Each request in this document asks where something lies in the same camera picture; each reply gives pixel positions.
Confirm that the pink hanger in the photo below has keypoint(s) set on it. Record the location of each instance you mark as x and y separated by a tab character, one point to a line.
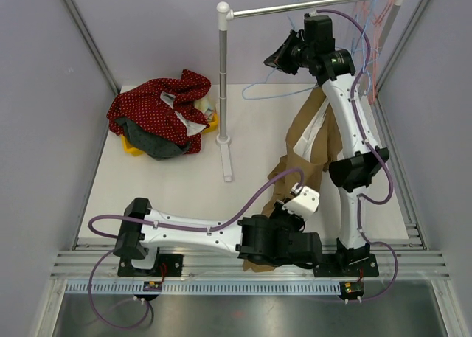
373	21

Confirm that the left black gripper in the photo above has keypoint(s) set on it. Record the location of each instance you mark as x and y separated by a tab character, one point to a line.
298	222

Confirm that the white slotted cable duct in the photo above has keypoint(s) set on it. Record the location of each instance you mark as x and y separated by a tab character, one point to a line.
206	287

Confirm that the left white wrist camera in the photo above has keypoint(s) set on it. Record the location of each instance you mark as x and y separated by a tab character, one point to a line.
304	203

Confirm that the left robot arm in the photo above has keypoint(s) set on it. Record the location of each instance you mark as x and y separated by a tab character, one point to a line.
262	242

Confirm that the yellow plastic tray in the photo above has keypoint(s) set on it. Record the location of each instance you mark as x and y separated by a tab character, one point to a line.
128	148

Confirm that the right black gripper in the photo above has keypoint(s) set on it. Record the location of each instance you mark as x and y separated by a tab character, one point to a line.
280	59

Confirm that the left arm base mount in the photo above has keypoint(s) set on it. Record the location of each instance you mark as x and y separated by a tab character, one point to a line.
162	265

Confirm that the white metal clothes rack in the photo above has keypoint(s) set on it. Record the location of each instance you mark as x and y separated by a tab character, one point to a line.
227	14

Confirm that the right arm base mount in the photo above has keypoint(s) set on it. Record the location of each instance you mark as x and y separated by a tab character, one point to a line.
330	267

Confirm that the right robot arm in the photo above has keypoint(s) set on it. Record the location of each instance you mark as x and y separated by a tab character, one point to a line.
360	158

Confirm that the grey dotted skirt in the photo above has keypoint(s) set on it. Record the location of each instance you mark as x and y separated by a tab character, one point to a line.
133	132

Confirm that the tan skirt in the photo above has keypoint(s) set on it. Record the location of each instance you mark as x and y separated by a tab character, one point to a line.
312	143

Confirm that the floral pastel skirt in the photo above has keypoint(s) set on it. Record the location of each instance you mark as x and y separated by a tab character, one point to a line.
206	107

